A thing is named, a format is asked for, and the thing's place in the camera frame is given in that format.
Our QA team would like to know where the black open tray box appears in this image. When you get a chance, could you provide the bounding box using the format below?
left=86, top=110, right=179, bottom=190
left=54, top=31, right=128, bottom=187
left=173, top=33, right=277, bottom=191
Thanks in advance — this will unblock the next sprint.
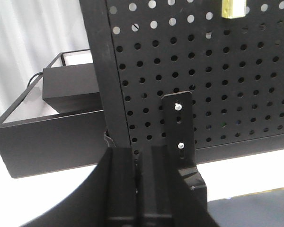
left=0, top=49, right=107, bottom=178

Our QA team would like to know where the white height-adjustable desk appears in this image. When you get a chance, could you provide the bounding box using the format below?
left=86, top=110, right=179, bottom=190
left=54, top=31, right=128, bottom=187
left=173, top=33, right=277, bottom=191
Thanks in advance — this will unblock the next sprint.
left=0, top=149, right=284, bottom=227

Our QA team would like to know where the small black box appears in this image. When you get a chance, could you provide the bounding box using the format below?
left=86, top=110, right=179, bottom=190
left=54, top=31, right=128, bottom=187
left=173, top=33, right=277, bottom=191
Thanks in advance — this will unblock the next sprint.
left=42, top=63, right=102, bottom=113

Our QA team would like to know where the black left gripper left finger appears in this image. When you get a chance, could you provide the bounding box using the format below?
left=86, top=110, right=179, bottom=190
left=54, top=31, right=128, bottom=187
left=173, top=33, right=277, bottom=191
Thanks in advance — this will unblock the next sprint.
left=25, top=148, right=138, bottom=227

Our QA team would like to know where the black perforated pegboard panel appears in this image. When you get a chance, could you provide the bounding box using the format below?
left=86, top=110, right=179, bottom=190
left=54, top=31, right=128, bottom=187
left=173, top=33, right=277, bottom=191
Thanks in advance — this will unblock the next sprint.
left=80, top=0, right=284, bottom=156

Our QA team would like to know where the white left toggle switch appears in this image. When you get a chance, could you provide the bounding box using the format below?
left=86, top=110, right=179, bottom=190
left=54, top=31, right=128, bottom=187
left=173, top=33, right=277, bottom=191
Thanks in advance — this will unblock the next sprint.
left=221, top=0, right=247, bottom=19

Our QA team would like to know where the grey curtain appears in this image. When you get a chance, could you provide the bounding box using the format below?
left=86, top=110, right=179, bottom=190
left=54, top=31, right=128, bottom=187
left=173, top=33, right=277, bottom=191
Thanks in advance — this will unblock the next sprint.
left=0, top=0, right=89, bottom=116

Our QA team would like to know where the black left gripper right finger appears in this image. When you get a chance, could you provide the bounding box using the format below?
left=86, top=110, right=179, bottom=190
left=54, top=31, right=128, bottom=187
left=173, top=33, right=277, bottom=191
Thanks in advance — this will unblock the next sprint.
left=139, top=146, right=218, bottom=227

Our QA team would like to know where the left black mounting clamp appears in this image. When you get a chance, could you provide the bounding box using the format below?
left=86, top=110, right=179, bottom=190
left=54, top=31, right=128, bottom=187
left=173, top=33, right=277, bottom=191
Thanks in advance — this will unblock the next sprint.
left=162, top=91, right=207, bottom=209

